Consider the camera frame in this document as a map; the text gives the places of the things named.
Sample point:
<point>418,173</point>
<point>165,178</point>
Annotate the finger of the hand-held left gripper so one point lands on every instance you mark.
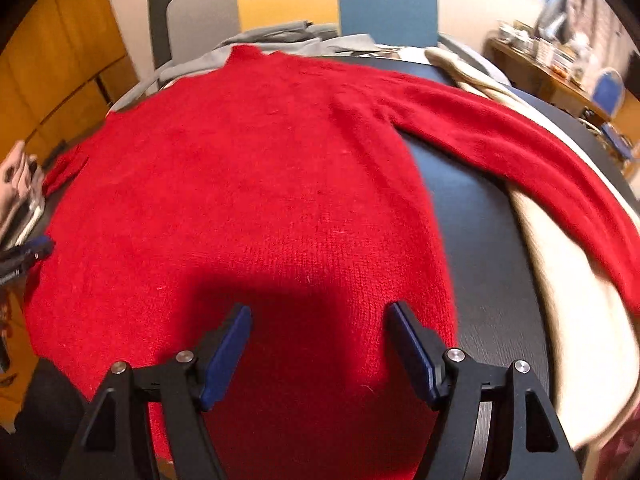
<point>40,247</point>

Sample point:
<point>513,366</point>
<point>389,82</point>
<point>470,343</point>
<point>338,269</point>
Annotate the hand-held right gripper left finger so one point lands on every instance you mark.
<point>227,355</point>

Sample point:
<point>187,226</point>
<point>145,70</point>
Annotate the red patterned bedding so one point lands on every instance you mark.
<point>625,450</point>

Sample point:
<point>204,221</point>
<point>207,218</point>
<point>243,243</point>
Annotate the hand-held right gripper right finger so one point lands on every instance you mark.
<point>410,350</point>

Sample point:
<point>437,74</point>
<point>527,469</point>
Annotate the yellow wooden wardrobe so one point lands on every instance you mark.
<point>75,35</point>

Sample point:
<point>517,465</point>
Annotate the cream cloth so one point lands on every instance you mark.
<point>575,340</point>

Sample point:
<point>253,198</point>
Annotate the row of desk containers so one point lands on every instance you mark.
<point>545,45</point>

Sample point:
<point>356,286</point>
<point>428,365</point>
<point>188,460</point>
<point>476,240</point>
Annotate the blue chair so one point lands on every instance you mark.
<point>607,87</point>

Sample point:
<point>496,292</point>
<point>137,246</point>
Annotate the red knitted sweater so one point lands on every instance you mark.
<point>250,185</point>

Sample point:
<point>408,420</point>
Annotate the grey yellow blue panel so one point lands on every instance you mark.
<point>385,0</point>

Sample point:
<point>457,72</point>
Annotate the wooden desk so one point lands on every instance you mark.
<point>550,85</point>

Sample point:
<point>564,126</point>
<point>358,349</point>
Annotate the grey cloth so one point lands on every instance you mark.
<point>280,40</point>

